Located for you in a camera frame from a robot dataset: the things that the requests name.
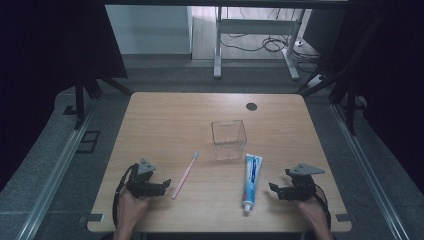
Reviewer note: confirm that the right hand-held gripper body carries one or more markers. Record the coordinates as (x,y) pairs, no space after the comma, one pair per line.
(301,188)

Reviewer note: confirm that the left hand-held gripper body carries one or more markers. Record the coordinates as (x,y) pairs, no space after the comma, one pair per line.
(141,186)

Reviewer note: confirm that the pink toothbrush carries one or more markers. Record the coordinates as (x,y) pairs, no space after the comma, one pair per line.
(184,177)

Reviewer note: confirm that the white and blue toothpaste tube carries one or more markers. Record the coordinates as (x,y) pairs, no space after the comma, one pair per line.
(251,180)

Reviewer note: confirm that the clear plastic box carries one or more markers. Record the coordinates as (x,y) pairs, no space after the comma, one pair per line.
(229,140)

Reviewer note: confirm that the person's left hand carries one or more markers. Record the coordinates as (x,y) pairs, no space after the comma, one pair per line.
(130,208)

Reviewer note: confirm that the person's right hand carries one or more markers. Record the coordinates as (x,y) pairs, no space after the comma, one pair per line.
(311,211)

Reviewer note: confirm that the black round table grommet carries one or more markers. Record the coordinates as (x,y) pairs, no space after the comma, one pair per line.
(251,106)

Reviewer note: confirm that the black metal stand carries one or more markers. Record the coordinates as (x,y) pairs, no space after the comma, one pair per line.
(79,100)
(350,106)

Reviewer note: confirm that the white power strip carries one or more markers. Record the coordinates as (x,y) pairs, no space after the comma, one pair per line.
(316,81)

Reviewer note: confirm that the dark curtain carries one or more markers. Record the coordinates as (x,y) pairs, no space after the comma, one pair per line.
(393,83)
(50,60)

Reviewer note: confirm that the aluminium floor rail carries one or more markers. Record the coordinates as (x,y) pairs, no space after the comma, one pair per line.
(370,173)
(53,180)

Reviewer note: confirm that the white metal desk frame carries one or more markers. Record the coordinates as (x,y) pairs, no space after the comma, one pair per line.
(256,26)

